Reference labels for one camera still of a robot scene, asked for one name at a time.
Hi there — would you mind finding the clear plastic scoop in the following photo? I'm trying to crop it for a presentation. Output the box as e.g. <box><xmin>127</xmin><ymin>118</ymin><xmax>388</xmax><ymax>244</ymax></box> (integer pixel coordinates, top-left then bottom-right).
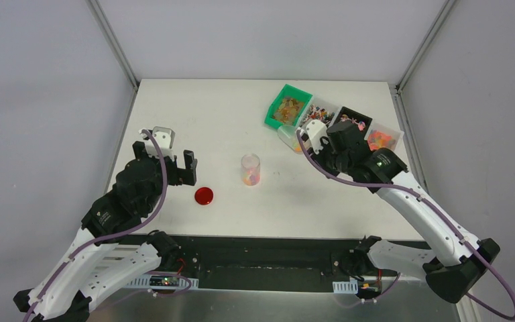
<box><xmin>277</xmin><ymin>124</ymin><xmax>302</xmax><ymax>154</ymax></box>

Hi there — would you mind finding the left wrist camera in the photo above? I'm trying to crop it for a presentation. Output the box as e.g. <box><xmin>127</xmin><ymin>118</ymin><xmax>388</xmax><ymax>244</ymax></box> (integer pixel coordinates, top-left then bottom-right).
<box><xmin>139</xmin><ymin>126</ymin><xmax>175</xmax><ymax>158</ymax></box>

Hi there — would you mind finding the green candy bin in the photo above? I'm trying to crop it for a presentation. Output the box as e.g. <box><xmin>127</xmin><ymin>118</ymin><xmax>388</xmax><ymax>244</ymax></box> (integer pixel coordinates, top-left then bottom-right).
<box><xmin>264</xmin><ymin>84</ymin><xmax>313</xmax><ymax>129</ymax></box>

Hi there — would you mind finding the purple cable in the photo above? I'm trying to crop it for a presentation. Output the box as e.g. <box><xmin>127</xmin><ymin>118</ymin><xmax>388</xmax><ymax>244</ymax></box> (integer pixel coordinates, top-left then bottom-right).
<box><xmin>296</xmin><ymin>129</ymin><xmax>515</xmax><ymax>322</ymax></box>
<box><xmin>21</xmin><ymin>129</ymin><xmax>170</xmax><ymax>322</ymax></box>

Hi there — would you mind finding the white gummy bin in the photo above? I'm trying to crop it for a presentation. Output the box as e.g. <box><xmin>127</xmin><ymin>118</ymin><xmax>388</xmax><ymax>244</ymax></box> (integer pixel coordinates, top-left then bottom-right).
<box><xmin>365</xmin><ymin>121</ymin><xmax>404</xmax><ymax>151</ymax></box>

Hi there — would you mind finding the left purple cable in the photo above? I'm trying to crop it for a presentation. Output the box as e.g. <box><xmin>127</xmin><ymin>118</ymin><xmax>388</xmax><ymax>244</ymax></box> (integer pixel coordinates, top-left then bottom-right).
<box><xmin>21</xmin><ymin>129</ymin><xmax>170</xmax><ymax>322</ymax></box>

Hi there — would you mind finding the clear plastic jar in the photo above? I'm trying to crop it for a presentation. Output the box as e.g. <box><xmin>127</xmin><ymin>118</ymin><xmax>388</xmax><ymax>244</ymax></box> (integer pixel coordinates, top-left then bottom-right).
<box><xmin>241</xmin><ymin>154</ymin><xmax>261</xmax><ymax>186</ymax></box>

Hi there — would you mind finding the white lollipop bin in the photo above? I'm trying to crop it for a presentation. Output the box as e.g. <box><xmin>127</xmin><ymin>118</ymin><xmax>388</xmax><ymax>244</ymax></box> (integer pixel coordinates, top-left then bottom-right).
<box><xmin>297</xmin><ymin>96</ymin><xmax>341</xmax><ymax>127</ymax></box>

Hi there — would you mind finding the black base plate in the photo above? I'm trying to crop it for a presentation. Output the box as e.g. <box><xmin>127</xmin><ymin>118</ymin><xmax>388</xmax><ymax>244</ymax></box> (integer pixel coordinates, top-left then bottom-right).
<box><xmin>124</xmin><ymin>234</ymin><xmax>400</xmax><ymax>293</ymax></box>

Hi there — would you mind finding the red jar lid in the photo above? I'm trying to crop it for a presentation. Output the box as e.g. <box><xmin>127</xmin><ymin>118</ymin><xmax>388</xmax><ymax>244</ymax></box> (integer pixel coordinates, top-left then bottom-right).
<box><xmin>194</xmin><ymin>186</ymin><xmax>214</xmax><ymax>205</ymax></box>

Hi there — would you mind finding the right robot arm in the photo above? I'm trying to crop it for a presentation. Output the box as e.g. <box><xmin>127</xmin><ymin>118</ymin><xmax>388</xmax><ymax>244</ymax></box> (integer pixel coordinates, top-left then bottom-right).
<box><xmin>301</xmin><ymin>120</ymin><xmax>500</xmax><ymax>303</ymax></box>

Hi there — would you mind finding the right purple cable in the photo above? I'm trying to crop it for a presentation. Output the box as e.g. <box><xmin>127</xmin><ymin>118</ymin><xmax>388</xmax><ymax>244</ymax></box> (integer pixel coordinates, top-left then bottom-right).
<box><xmin>296</xmin><ymin>129</ymin><xmax>515</xmax><ymax>322</ymax></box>

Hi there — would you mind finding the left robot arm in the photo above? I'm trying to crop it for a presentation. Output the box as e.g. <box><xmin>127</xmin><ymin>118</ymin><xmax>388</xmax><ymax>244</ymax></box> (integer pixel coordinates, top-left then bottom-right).
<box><xmin>13</xmin><ymin>141</ymin><xmax>198</xmax><ymax>321</ymax></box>

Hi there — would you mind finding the black candy bin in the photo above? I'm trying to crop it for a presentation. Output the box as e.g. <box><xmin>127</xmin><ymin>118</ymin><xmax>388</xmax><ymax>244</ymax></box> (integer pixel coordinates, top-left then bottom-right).
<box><xmin>329</xmin><ymin>106</ymin><xmax>373</xmax><ymax>134</ymax></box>

